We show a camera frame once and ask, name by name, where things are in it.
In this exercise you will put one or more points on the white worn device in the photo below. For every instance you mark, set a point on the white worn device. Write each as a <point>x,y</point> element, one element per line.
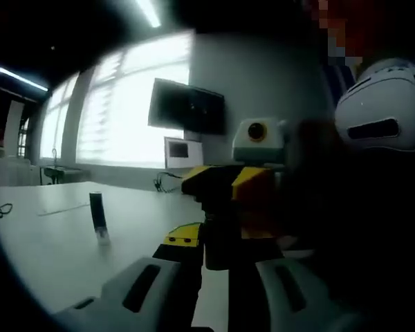
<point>377,103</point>

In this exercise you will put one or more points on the black bottle cap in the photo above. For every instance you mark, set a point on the black bottle cap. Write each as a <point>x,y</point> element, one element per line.
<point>216,207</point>

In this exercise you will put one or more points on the dark side counter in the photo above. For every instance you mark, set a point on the dark side counter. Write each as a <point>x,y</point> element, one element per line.
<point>64,171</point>

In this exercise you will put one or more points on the ceiling strip light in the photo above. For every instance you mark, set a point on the ceiling strip light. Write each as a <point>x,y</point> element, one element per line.
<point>148,12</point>
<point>20,79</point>

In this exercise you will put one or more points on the tall dark cosmetic bottle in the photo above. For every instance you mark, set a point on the tall dark cosmetic bottle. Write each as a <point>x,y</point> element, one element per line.
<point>98,214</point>

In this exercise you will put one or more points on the black wall monitor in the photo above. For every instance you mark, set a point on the black wall monitor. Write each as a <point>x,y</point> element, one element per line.
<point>186,107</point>

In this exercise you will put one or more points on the white laptop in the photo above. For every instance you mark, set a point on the white laptop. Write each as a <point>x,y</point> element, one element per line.
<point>193,154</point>

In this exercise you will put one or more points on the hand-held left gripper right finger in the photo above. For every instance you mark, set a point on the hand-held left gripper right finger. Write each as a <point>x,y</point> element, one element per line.
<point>290,297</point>

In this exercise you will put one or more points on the short dark cosmetic bottle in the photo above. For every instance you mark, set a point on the short dark cosmetic bottle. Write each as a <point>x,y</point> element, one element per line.
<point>221,242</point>

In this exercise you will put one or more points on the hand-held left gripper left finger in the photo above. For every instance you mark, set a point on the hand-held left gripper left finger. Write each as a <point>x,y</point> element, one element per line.
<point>141,294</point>

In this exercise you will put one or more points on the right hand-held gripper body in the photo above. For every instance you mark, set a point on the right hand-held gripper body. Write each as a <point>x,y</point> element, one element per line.
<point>259,148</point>

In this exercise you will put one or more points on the white window blinds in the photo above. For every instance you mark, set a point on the white window blinds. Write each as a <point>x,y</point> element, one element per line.
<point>124,121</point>

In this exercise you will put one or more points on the white table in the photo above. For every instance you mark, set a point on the white table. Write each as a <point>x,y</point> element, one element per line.
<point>55,249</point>

